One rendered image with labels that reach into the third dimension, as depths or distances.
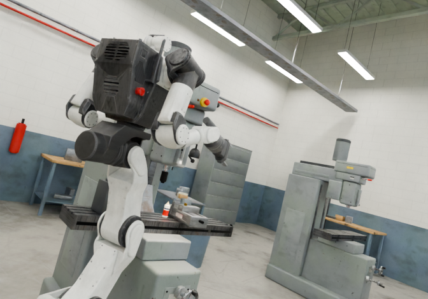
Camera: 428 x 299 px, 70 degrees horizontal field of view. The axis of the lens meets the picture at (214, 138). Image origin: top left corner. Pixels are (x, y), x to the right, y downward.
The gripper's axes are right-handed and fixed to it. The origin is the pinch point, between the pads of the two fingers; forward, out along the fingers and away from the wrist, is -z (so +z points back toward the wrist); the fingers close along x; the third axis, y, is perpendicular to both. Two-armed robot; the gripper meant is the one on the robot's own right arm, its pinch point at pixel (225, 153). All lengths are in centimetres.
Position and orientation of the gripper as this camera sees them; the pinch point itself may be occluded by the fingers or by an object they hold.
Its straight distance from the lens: 158.2
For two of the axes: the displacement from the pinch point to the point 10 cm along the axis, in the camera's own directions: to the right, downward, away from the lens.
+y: -8.7, -0.6, 4.9
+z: -4.2, -4.4, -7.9
